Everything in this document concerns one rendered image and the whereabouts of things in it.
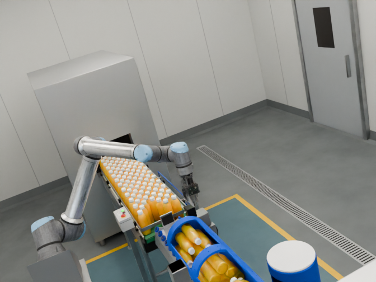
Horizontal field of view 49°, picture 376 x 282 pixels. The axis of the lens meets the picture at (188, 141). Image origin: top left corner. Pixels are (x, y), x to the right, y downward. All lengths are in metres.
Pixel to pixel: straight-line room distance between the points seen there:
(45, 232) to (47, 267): 0.22
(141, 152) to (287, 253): 1.06
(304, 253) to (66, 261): 1.40
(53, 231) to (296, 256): 1.48
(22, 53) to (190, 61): 2.72
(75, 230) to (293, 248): 1.39
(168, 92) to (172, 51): 0.70
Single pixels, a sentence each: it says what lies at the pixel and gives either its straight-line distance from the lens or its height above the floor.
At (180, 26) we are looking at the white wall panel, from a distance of 7.28.
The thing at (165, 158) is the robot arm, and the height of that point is 1.78.
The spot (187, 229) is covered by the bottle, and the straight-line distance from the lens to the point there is 2.71.
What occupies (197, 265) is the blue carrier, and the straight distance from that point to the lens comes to 2.40.
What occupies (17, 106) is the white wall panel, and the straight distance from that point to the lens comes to 6.93.
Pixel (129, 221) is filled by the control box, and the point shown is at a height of 1.07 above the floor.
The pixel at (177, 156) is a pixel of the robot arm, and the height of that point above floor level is 1.80.
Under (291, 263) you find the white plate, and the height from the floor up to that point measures 1.04.
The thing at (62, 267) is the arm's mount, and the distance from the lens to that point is 2.70.
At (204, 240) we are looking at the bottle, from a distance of 2.66.
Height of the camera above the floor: 2.64
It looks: 21 degrees down
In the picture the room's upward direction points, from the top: 15 degrees counter-clockwise
